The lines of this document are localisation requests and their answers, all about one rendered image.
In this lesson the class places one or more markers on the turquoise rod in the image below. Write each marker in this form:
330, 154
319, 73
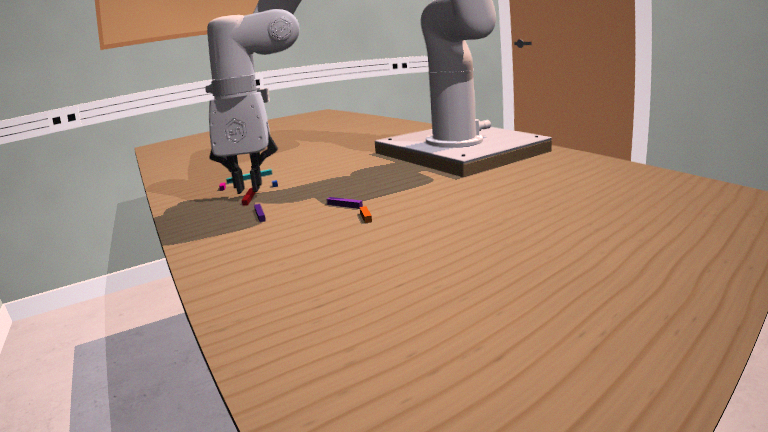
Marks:
247, 176

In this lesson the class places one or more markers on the orange rod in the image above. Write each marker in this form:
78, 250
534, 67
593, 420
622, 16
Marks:
367, 217

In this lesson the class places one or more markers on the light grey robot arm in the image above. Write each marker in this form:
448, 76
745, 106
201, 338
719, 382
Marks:
232, 40

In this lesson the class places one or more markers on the purple rod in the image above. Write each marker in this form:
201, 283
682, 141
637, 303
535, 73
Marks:
344, 202
260, 213

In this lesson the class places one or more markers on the red rod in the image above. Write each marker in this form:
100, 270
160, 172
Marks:
248, 197

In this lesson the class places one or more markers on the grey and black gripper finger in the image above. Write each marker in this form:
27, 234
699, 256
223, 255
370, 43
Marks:
233, 167
256, 161

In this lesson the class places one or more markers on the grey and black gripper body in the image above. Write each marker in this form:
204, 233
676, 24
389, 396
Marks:
235, 127

